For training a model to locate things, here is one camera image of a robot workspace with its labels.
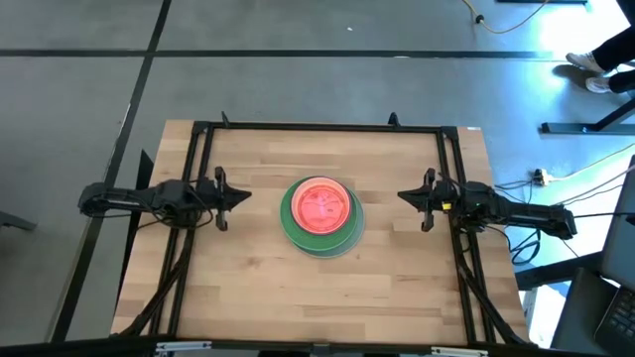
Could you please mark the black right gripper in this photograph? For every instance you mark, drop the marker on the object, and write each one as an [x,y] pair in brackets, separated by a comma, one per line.
[428,220]

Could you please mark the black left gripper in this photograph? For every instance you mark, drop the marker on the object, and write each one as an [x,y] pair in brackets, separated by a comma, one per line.
[221,174]

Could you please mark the light green plastic plate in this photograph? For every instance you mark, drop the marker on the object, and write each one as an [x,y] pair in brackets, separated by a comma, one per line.
[287,218]

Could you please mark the teal plastic plate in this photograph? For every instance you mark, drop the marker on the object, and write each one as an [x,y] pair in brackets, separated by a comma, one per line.
[349,243]

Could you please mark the pink transparent plastic plate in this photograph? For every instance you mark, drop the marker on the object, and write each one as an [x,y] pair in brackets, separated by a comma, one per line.
[322,205]

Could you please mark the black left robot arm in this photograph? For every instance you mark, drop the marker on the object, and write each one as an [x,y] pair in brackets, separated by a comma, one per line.
[124,198]

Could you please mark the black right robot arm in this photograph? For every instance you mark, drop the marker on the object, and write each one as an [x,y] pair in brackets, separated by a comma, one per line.
[526,213]

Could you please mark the white power strip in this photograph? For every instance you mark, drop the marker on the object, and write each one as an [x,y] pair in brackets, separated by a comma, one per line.
[541,177]

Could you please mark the black desk leg bar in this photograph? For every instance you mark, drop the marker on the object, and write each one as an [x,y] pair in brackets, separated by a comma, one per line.
[555,272]

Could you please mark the black desk foot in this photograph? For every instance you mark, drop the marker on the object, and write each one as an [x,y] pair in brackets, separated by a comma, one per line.
[585,128]

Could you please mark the person's white shoe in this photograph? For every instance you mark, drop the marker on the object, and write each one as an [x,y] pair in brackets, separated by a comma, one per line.
[583,62]
[597,85]

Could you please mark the grey furniture foot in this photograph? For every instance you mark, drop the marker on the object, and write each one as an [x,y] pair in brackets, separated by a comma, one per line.
[15,220]

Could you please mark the grey laptop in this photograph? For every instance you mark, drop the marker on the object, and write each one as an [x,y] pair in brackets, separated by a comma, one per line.
[622,317]

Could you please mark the person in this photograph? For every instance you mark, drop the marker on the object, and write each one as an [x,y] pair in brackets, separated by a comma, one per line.
[617,49]

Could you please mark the black table frame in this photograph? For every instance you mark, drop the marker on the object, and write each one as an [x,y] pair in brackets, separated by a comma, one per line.
[322,127]

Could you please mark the silver bracket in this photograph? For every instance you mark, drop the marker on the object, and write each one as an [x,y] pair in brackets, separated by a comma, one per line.
[183,346]
[459,352]

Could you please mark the black mount bar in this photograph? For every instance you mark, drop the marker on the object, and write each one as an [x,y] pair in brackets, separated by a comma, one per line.
[74,349]

